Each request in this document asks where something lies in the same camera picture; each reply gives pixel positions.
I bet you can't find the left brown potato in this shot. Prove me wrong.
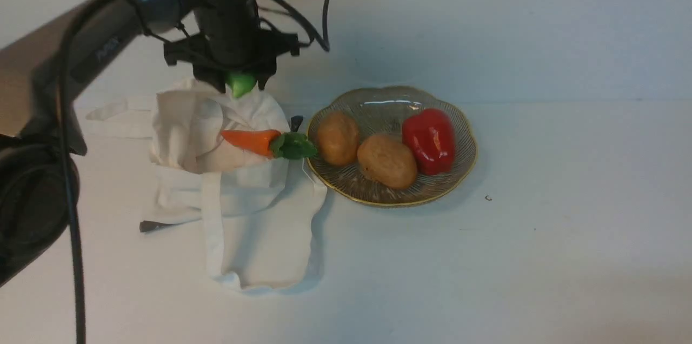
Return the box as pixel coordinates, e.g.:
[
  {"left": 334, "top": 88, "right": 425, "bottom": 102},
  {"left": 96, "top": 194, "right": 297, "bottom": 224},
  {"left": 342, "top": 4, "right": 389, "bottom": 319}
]
[{"left": 318, "top": 111, "right": 360, "bottom": 167}]

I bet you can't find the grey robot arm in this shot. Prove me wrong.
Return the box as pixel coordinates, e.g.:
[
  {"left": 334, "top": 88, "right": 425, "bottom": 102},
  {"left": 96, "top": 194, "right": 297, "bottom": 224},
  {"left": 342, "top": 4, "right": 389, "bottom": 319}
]
[{"left": 2, "top": 0, "right": 301, "bottom": 284}]

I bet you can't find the black cable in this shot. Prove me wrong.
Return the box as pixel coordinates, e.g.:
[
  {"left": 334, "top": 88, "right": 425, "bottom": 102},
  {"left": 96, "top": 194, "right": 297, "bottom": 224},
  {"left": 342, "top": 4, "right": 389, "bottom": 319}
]
[{"left": 253, "top": 0, "right": 340, "bottom": 53}]

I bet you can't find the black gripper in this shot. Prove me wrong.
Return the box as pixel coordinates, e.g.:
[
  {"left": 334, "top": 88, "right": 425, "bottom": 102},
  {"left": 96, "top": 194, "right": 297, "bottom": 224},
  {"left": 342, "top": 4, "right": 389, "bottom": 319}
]
[{"left": 164, "top": 0, "right": 301, "bottom": 94}]

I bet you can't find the green toy vegetable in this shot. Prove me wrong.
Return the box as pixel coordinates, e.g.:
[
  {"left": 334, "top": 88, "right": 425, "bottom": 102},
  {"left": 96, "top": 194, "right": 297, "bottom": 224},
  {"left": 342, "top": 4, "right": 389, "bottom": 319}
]
[{"left": 225, "top": 72, "right": 257, "bottom": 98}]

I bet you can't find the brown potato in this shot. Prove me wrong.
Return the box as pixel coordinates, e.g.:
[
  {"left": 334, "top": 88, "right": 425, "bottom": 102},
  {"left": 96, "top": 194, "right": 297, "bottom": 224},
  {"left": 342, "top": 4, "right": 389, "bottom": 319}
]
[
  {"left": 318, "top": 111, "right": 360, "bottom": 167},
  {"left": 357, "top": 134, "right": 418, "bottom": 190}
]

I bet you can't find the glass plate with gold rim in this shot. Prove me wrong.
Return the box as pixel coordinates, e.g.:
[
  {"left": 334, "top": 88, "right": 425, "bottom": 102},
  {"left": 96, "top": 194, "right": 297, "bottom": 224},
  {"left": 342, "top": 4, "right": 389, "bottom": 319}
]
[{"left": 306, "top": 85, "right": 478, "bottom": 208}]

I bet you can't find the orange toy carrot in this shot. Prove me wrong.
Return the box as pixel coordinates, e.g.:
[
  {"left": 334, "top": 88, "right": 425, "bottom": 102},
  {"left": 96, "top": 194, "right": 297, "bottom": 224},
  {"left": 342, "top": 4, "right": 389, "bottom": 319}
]
[{"left": 220, "top": 129, "right": 318, "bottom": 161}]

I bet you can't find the right brown potato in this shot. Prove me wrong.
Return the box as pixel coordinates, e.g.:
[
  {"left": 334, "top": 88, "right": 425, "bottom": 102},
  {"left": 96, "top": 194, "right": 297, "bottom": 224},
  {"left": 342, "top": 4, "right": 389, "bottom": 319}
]
[{"left": 357, "top": 134, "right": 418, "bottom": 190}]

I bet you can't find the red bell pepper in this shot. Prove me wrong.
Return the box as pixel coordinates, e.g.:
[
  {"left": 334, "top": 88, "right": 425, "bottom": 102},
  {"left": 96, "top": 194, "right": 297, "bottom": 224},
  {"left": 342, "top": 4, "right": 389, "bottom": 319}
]
[{"left": 401, "top": 108, "right": 456, "bottom": 176}]

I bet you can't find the white cloth tote bag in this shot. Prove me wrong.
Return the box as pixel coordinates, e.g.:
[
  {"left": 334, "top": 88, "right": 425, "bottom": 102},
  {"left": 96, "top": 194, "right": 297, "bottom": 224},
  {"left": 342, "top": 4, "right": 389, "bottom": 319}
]
[{"left": 80, "top": 80, "right": 327, "bottom": 293}]

